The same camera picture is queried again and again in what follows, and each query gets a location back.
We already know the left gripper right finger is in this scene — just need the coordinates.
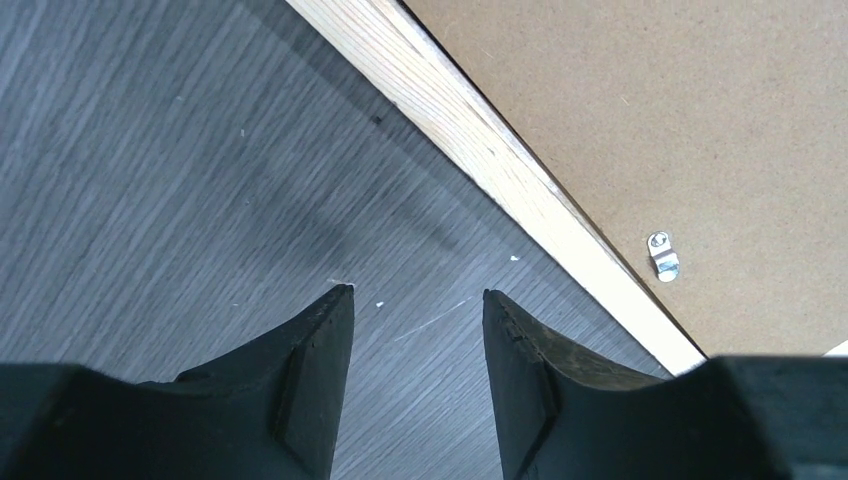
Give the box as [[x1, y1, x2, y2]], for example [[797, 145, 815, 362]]
[[482, 290, 847, 479]]

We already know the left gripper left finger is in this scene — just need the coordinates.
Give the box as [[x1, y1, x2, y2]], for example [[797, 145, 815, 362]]
[[1, 284, 354, 479]]

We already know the brown fibreboard backing board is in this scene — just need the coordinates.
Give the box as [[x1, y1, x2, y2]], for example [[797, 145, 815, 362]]
[[409, 1, 847, 354]]

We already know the light wooden picture frame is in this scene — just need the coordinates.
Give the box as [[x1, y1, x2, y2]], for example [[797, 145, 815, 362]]
[[290, 1, 706, 375]]

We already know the small metal turn clip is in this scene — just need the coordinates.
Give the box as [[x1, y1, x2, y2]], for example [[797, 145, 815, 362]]
[[646, 231, 680, 283]]

